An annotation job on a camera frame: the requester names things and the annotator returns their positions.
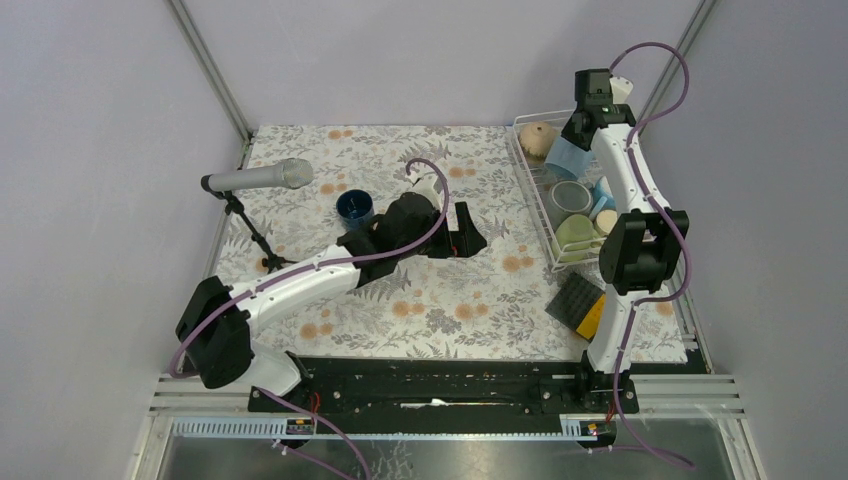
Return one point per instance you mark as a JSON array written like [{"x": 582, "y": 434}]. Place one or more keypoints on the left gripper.
[{"x": 462, "y": 243}]

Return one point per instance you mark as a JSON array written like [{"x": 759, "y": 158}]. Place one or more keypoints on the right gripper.
[{"x": 568, "y": 131}]

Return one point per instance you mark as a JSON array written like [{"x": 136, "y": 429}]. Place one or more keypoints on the light blue cup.
[{"x": 567, "y": 160}]

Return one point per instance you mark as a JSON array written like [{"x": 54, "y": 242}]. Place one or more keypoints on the grey-green cup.
[{"x": 567, "y": 198}]

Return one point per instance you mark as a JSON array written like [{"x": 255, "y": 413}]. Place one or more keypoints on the white and blue cup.
[{"x": 602, "y": 198}]

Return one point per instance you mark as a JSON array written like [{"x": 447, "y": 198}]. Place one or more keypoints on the dark blue cup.
[{"x": 354, "y": 208}]

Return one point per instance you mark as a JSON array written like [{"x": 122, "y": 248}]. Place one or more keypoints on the silver microphone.
[{"x": 290, "y": 173}]

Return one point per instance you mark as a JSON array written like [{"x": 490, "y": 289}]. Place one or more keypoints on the black tripod mic stand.
[{"x": 271, "y": 261}]

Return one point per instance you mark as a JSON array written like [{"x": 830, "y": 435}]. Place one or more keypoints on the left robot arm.
[{"x": 221, "y": 323}]

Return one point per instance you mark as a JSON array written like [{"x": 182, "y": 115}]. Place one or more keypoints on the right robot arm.
[{"x": 642, "y": 250}]

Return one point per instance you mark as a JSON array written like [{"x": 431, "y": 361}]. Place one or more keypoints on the beige ribbed cup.
[{"x": 536, "y": 139}]

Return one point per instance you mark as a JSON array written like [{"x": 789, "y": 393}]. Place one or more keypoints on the light green cup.
[{"x": 573, "y": 239}]

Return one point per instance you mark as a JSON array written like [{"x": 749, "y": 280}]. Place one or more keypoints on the dark grey building plate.
[{"x": 570, "y": 303}]

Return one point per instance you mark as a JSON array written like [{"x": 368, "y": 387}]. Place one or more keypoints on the cream cup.
[{"x": 605, "y": 221}]

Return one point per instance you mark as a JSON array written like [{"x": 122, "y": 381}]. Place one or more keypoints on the floral table mat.
[{"x": 491, "y": 306}]

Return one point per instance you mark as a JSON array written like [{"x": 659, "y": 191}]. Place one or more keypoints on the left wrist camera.
[{"x": 429, "y": 186}]

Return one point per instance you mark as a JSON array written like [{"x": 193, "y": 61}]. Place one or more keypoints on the white wire dish rack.
[{"x": 614, "y": 157}]

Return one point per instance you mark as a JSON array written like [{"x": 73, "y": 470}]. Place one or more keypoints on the right aluminium frame post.
[{"x": 676, "y": 63}]

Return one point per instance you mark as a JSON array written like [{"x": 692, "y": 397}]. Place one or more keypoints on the aluminium frame post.
[
  {"x": 208, "y": 66},
  {"x": 676, "y": 63}
]

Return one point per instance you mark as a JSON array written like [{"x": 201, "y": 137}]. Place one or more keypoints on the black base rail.
[{"x": 472, "y": 393}]

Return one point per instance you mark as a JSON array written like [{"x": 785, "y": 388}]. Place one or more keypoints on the white cable duct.
[{"x": 302, "y": 428}]

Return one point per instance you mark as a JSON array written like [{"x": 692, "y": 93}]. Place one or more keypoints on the left aluminium frame post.
[{"x": 208, "y": 66}]

